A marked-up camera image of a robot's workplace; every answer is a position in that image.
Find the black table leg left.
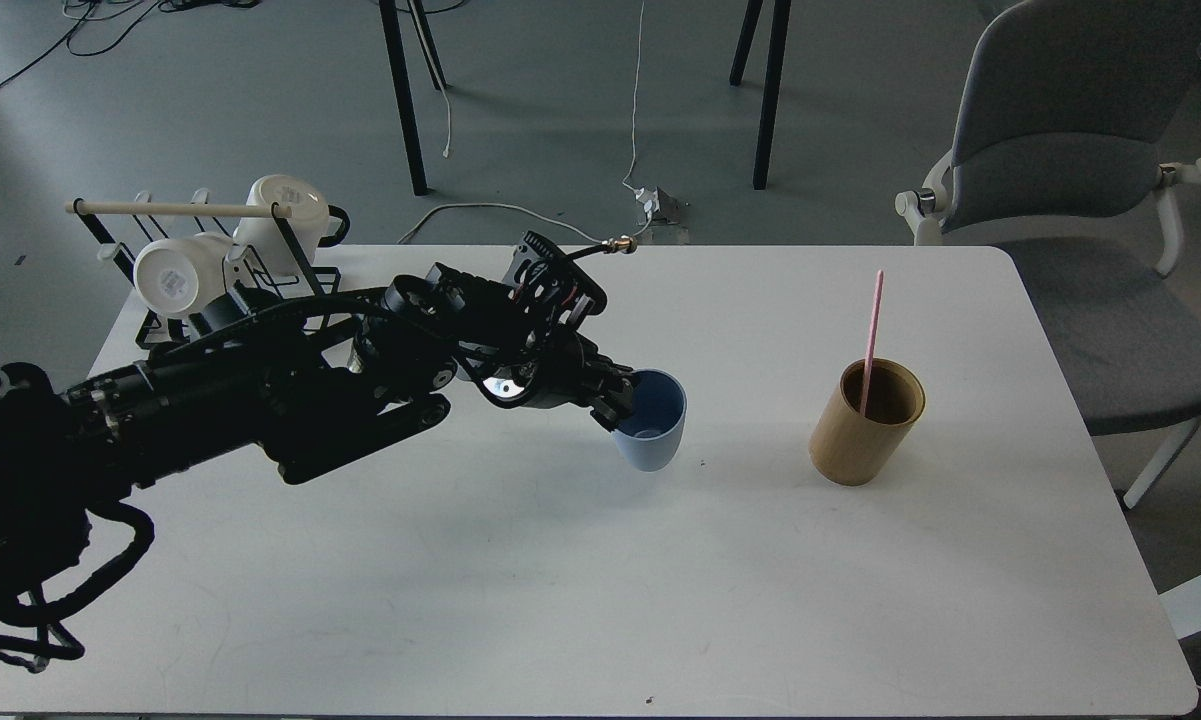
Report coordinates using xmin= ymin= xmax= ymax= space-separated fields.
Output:
xmin=377 ymin=1 xmax=446 ymax=196

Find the black table leg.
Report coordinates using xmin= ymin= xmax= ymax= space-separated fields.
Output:
xmin=377 ymin=1 xmax=446 ymax=196
xmin=728 ymin=1 xmax=793 ymax=191

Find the white mug upright on rack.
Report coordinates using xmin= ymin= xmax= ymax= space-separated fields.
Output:
xmin=233 ymin=174 xmax=352 ymax=280

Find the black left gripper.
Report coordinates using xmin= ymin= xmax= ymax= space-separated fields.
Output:
xmin=450 ymin=232 xmax=643 ymax=432

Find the white floor cable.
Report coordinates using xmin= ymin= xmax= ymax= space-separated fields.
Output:
xmin=396 ymin=0 xmax=661 ymax=246

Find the blue plastic cup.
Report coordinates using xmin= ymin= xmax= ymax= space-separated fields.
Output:
xmin=610 ymin=370 xmax=688 ymax=472

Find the black wire mug rack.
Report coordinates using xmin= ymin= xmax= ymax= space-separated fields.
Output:
xmin=70 ymin=174 xmax=349 ymax=350

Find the wooden rack handle rod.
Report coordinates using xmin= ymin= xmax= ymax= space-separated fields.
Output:
xmin=65 ymin=199 xmax=292 ymax=220

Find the white mug lying on rack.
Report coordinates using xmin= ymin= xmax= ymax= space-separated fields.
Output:
xmin=132 ymin=232 xmax=237 ymax=319

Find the grey office chair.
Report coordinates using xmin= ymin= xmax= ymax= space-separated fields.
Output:
xmin=895 ymin=0 xmax=1201 ymax=511

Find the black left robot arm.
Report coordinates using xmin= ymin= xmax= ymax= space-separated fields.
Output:
xmin=0 ymin=232 xmax=644 ymax=673

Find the bamboo cylindrical holder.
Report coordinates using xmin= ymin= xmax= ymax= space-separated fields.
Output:
xmin=807 ymin=358 xmax=926 ymax=486

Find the black table leg right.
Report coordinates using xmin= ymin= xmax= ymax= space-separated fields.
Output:
xmin=728 ymin=1 xmax=793 ymax=191

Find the floor power socket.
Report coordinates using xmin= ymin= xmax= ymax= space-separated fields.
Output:
xmin=633 ymin=186 xmax=683 ymax=226

